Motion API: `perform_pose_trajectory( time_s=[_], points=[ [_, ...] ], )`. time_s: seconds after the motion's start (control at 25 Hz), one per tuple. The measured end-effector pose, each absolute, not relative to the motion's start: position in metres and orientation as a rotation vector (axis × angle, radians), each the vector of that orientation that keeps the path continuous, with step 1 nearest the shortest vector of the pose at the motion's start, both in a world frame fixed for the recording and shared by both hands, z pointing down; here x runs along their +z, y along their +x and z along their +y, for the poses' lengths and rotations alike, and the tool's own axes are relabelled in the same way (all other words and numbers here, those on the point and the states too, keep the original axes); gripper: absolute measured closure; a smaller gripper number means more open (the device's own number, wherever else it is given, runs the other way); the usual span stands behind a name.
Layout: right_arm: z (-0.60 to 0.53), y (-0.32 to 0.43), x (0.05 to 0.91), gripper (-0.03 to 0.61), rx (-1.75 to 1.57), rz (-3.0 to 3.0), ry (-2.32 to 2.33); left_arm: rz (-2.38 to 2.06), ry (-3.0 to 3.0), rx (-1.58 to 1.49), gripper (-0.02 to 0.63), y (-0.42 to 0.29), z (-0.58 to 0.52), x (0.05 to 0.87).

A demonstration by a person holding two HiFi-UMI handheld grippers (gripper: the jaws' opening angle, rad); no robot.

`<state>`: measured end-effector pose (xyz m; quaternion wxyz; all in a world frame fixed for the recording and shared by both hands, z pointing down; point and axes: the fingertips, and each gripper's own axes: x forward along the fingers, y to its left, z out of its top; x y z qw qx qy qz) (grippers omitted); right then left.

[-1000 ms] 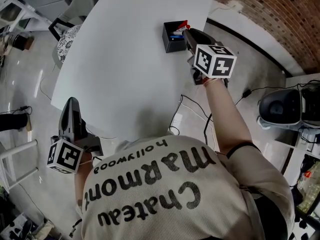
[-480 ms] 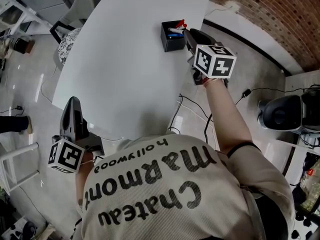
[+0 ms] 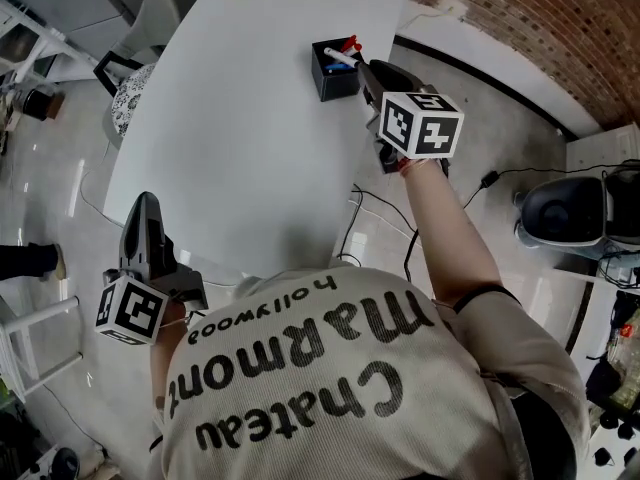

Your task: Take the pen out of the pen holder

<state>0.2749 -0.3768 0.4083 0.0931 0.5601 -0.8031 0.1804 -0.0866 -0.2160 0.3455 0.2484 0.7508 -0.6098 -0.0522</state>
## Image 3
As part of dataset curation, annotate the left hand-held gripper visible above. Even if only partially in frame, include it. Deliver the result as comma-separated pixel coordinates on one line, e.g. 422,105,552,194
95,191,209,347

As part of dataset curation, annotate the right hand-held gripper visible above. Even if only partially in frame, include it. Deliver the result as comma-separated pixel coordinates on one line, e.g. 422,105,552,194
356,59,465,175

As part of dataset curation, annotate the black square pen holder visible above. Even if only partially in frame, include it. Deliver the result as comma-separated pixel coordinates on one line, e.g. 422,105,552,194
310,39,363,103

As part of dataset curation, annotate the white pen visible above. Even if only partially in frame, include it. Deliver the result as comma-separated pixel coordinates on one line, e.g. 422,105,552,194
323,46,361,69

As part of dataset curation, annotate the person's right forearm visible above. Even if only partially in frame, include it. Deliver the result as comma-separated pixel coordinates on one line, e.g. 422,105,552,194
399,159,507,310

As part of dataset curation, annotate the person's left forearm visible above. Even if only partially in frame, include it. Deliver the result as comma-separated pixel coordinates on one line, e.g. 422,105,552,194
148,303,191,422

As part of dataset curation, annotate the white metal stool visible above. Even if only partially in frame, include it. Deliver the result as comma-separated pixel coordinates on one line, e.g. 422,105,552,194
0,294,85,400

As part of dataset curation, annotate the white chair with patterned cushion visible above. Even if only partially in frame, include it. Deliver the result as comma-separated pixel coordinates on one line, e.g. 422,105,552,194
92,0,182,150

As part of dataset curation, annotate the black pot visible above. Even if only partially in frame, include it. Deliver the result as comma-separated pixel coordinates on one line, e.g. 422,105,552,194
21,86,67,121

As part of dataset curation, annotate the black and white appliance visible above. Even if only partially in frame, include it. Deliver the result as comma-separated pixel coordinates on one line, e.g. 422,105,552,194
513,174,610,248

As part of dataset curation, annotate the beige printed shirt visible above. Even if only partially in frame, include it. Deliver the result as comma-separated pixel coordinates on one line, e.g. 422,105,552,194
148,261,592,480

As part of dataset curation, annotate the white cabinet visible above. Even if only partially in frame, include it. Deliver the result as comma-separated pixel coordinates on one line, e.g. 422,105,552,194
564,122,640,175

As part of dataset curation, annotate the white shelf unit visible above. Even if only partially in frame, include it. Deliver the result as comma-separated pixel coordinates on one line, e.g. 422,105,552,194
0,0,97,92

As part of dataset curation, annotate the white floor cable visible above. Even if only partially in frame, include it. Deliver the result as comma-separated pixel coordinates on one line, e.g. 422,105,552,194
78,137,126,229

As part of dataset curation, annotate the black power adapter with cable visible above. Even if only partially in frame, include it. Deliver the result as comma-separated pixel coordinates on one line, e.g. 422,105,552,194
462,162,621,210

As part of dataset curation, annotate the black floor cable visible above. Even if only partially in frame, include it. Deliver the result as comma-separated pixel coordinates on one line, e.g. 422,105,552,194
335,182,422,282

